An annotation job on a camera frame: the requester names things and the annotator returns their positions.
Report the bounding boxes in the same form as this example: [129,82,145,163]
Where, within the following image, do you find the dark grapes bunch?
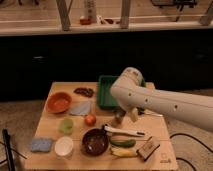
[74,88,94,97]

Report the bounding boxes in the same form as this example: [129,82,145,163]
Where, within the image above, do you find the white handled knife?
[103,125,145,137]

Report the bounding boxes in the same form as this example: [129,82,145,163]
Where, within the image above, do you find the black tripod stand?
[0,129,25,171]

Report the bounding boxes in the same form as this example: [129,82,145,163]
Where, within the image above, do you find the grey blue cloth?
[70,101,92,116]

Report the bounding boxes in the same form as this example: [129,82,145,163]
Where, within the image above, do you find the silver spoon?
[138,112,163,117]

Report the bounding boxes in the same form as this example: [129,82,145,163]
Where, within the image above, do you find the green cucumber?
[109,139,136,148]

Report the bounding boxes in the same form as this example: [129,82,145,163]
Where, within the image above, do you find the yellow banana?
[110,147,137,157]

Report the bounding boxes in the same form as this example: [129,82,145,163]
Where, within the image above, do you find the red orange apple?
[84,114,96,126]

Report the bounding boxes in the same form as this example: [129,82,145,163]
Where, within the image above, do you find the white paper cup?
[54,136,74,157]

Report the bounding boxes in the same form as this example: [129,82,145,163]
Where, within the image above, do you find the orange bowl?
[46,92,72,114]

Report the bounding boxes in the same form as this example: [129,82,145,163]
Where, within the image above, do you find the green plastic cup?
[59,119,73,134]

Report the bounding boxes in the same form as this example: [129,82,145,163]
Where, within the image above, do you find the dark red bowl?
[82,128,109,156]

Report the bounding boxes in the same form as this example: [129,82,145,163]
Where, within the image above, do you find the white bottle on shelf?
[84,0,97,23]

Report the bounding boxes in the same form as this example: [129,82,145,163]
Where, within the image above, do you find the blue sponge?
[30,138,53,152]

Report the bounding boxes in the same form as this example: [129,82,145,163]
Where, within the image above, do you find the small dark metal cup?
[115,109,126,123]

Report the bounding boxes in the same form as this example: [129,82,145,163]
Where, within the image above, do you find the red object on shelf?
[79,16,92,25]

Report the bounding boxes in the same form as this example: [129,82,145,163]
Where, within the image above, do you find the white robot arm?
[110,67,213,132]

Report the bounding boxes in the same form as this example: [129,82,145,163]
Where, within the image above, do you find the green plastic tray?
[96,74,150,112]

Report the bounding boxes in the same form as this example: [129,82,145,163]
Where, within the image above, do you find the black floor cable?
[169,132,213,171]

